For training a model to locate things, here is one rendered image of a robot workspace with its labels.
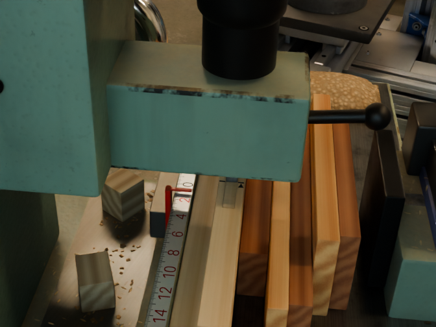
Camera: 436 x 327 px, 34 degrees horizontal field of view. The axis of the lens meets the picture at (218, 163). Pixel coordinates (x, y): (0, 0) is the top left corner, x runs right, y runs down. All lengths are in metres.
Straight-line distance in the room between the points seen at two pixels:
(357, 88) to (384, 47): 0.56
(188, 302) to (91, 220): 0.32
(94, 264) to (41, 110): 0.25
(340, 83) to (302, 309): 0.36
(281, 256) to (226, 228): 0.04
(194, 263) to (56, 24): 0.19
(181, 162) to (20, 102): 0.12
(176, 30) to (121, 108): 2.58
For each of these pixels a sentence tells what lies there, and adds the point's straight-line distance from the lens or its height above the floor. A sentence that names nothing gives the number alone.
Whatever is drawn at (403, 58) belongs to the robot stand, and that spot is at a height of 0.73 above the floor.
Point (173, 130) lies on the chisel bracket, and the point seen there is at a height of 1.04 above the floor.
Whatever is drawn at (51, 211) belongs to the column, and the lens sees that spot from 0.72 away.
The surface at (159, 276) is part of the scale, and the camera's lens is 0.49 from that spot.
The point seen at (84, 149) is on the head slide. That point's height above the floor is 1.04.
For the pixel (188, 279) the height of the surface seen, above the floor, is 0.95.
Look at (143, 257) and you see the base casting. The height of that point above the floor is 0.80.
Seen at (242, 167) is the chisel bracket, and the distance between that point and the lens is 0.50.
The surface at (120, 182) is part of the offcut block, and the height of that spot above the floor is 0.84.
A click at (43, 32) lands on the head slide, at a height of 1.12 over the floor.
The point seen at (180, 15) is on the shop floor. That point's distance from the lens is 3.19.
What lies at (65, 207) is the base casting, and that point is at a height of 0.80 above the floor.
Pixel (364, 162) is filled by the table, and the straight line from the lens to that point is 0.71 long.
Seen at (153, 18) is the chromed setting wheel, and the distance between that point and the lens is 0.62.
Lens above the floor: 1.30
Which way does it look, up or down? 36 degrees down
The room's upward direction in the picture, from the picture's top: 2 degrees clockwise
